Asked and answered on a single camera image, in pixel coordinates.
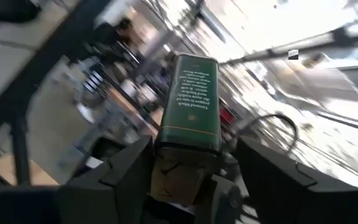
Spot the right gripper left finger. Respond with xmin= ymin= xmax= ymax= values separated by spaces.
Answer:
xmin=0 ymin=136 xmax=155 ymax=224

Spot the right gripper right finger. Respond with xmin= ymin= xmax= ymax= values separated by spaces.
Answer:
xmin=234 ymin=136 xmax=358 ymax=224

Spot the dark green pepper tin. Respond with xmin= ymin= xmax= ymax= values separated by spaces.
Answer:
xmin=149 ymin=53 xmax=223 ymax=206

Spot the Mini Wheats cereal box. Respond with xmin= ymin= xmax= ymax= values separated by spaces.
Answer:
xmin=94 ymin=17 xmax=145 ymax=63

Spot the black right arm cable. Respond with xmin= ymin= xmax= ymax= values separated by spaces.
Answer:
xmin=237 ymin=113 xmax=298 ymax=154

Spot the black aluminium table frame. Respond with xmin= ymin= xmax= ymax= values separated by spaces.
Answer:
xmin=0 ymin=0 xmax=113 ymax=187

